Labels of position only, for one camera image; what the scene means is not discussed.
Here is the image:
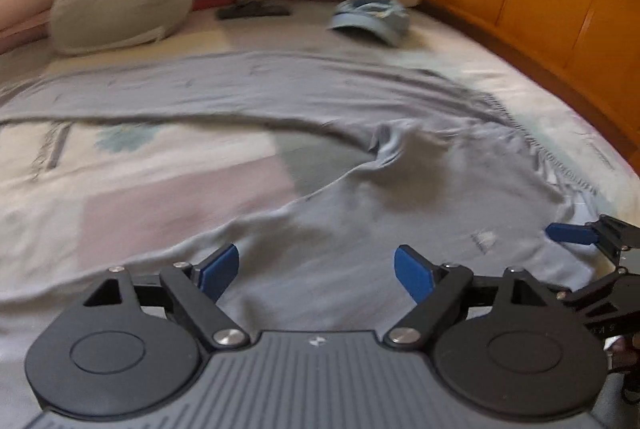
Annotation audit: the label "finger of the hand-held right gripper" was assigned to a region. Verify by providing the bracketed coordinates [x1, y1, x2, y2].
[556, 268, 640, 326]
[546, 215, 640, 260]

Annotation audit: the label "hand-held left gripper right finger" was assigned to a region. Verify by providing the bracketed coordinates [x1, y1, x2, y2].
[384, 245, 562, 351]

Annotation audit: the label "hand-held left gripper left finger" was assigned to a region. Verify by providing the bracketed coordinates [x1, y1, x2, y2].
[81, 243, 252, 351]

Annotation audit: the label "light grey printed pants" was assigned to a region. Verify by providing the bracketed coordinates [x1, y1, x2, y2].
[0, 51, 603, 345]

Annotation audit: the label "blue baseball cap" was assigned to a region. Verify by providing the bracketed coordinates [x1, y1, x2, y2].
[327, 0, 411, 47]

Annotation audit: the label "black clip with beige flower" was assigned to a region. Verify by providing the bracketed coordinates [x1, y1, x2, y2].
[216, 0, 292, 22]

